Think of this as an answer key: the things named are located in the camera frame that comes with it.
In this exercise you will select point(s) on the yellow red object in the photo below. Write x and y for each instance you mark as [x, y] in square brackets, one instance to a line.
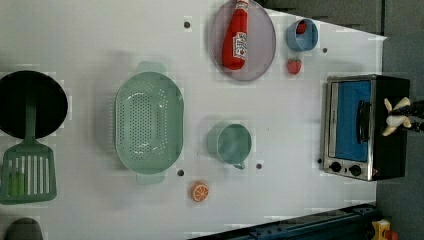
[383, 231]

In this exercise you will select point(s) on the black toaster oven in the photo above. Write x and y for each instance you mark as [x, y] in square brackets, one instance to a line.
[355, 118]

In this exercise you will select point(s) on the dark grey object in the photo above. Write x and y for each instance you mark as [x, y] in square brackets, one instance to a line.
[24, 229]

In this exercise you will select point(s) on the black round pan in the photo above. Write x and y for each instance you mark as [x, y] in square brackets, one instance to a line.
[50, 100]

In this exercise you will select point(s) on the green cup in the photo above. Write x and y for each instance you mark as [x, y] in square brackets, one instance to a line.
[230, 143]

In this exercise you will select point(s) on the blue bowl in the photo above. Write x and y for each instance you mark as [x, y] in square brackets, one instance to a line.
[302, 42]

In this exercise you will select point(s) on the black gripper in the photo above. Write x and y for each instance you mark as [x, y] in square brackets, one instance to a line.
[416, 110]

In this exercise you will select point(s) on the blue metal frame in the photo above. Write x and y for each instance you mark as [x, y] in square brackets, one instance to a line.
[350, 223]

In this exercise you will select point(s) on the red ketchup bottle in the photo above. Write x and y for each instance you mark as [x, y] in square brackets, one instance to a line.
[235, 44]

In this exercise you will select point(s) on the strawberry on table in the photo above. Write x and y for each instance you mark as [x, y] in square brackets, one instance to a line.
[294, 66]

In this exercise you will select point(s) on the green perforated colander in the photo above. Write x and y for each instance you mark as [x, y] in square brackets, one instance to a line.
[149, 122]

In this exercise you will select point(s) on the green slotted spatula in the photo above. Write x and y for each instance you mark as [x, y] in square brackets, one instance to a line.
[28, 170]

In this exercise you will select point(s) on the purple round plate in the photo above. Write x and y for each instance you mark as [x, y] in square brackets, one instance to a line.
[261, 40]

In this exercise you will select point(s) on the orange slice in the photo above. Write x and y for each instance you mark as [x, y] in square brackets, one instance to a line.
[199, 191]

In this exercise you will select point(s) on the strawberry in bowl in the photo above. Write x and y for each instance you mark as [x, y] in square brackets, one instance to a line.
[301, 27]

